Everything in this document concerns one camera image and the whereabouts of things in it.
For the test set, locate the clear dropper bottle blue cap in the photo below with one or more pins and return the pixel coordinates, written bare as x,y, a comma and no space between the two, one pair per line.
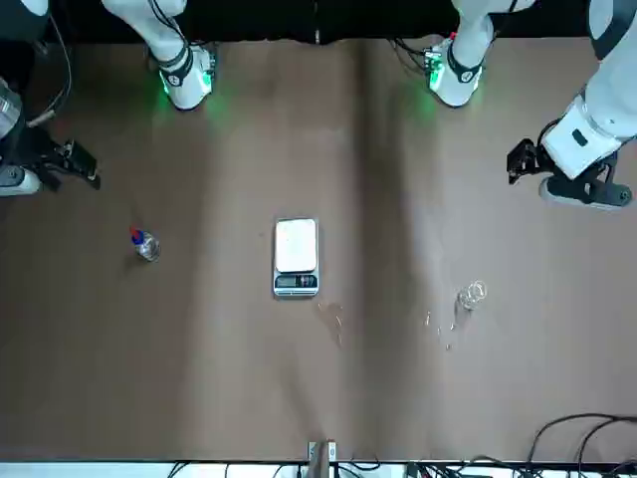
148,250

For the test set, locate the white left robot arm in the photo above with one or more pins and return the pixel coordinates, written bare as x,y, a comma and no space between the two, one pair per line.
465,74

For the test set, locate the silver electronic balance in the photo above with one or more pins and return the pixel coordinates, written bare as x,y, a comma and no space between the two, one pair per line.
296,244

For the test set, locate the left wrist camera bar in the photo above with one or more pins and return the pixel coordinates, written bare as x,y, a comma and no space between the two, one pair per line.
587,191

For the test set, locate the clear glass bottle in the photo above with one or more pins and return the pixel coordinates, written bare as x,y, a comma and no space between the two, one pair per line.
473,296

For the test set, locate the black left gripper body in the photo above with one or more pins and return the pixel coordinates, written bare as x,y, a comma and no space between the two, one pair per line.
543,149

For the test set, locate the white desk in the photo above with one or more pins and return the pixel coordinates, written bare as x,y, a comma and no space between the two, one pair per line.
99,471

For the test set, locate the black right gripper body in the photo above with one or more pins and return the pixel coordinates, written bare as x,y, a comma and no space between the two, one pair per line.
35,152

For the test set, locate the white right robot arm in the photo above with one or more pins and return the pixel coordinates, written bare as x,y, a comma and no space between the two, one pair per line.
184,84

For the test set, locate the aluminium camera post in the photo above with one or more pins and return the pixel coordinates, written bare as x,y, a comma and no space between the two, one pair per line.
318,463

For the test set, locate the red bulb glass dropper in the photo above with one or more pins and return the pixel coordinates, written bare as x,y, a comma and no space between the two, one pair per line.
134,232

